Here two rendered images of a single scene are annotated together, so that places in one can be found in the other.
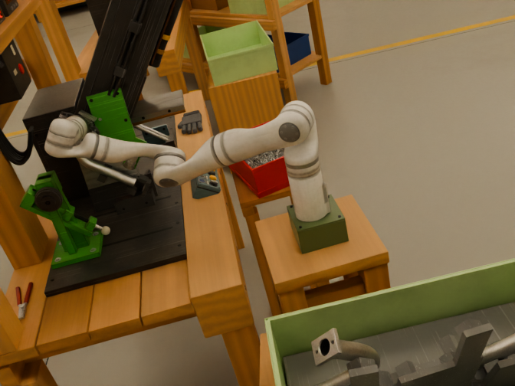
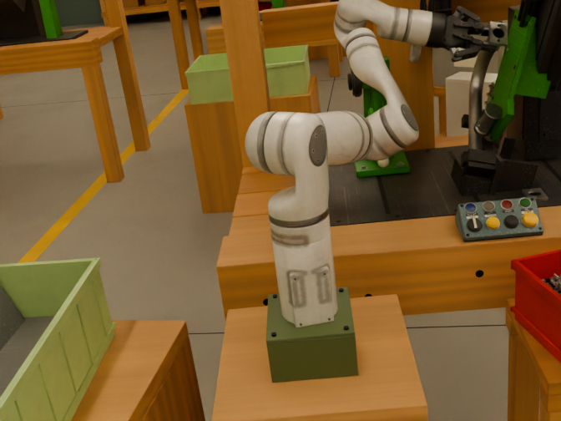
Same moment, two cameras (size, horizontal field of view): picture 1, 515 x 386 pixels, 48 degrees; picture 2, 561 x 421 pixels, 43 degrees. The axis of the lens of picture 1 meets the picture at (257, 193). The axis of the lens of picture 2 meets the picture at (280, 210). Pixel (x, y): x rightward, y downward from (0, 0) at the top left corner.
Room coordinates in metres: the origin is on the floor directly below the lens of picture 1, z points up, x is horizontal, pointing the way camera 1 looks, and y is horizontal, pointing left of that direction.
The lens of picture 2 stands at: (1.45, -1.13, 1.55)
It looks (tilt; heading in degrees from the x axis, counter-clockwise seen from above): 24 degrees down; 96
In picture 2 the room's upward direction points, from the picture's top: 7 degrees counter-clockwise
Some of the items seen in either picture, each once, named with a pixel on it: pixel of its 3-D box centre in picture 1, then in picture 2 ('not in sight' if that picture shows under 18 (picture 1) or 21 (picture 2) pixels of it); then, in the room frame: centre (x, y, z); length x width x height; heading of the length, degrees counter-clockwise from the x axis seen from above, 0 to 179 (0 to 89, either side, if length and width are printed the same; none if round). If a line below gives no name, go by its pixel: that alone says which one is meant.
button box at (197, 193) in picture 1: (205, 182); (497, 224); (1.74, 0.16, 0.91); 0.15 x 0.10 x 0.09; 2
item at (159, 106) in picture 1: (131, 114); not in sight; (2.00, 0.37, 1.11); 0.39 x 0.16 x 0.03; 92
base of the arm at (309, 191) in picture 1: (306, 187); (304, 262); (1.38, -0.14, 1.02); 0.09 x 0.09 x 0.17; 12
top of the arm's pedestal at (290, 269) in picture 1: (317, 240); (315, 360); (1.38, -0.14, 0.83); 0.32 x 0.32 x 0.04; 3
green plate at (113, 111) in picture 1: (113, 119); (527, 61); (1.85, 0.40, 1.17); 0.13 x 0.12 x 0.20; 2
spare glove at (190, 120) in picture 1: (189, 122); not in sight; (2.28, 0.20, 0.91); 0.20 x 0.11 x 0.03; 179
